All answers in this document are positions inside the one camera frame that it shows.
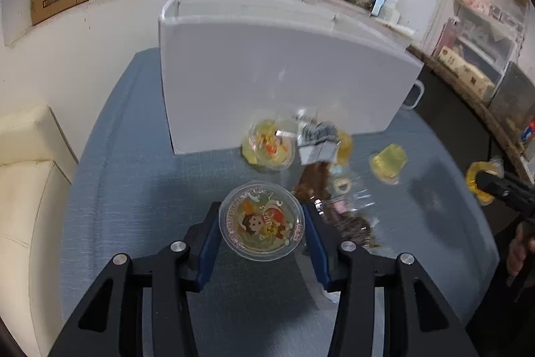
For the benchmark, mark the white drawer organizer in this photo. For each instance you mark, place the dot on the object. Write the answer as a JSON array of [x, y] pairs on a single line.
[[508, 16]]

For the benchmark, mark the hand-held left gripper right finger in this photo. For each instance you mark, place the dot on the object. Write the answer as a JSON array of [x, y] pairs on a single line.
[[317, 252]]

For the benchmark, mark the white bottle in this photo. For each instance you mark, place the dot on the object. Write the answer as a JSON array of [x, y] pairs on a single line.
[[389, 10]]

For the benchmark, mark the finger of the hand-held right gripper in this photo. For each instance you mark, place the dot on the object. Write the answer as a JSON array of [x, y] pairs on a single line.
[[510, 194]]

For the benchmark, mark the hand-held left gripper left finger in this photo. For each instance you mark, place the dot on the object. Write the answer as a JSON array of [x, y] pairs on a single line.
[[209, 252]]

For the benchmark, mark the grey translucent container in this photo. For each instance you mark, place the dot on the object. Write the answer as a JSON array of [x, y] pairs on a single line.
[[514, 97]]

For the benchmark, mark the cartoon lid jelly cup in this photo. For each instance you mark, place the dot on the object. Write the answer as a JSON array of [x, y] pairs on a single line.
[[267, 146], [261, 221]]

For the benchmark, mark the beige patterned box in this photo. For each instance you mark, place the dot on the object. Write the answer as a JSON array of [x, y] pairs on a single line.
[[466, 72]]

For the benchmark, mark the clear plastic storage box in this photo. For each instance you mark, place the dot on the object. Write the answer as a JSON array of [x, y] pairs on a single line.
[[480, 43]]

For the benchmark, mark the person's right hand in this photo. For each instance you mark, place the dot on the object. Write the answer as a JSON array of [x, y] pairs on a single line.
[[520, 252]]

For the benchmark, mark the wooden side counter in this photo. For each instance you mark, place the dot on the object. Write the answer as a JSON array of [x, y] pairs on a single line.
[[455, 97]]

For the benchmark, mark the red blue can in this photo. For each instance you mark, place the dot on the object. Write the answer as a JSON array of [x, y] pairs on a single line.
[[528, 131]]

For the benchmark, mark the white box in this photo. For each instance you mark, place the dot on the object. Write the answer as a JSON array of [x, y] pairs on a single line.
[[271, 81]]

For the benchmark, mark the brown snack packet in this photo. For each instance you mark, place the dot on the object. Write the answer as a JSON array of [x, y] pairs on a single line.
[[317, 181]]

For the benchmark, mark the blue grey tablecloth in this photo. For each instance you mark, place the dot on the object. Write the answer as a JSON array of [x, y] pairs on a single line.
[[133, 194]]

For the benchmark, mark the silver black wrapper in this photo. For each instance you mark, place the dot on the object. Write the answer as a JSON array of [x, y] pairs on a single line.
[[317, 141]]

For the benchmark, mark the cream sofa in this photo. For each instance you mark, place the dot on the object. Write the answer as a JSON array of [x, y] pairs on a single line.
[[29, 194]]

